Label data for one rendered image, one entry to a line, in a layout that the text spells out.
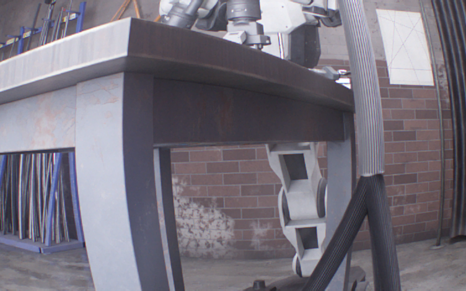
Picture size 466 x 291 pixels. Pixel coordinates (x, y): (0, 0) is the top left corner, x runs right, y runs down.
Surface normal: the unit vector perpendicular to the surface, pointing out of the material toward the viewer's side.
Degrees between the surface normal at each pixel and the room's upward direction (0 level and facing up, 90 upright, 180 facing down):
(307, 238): 136
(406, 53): 90
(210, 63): 90
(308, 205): 121
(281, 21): 100
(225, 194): 90
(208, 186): 90
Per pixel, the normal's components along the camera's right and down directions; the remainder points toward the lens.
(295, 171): -0.22, 0.71
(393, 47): -0.36, 0.01
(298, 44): 0.33, 0.25
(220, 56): 0.93, -0.04
